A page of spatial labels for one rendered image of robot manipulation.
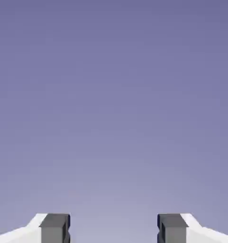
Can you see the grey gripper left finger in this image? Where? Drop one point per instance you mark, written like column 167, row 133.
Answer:
column 53, row 227

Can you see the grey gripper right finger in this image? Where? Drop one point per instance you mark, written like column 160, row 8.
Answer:
column 173, row 227

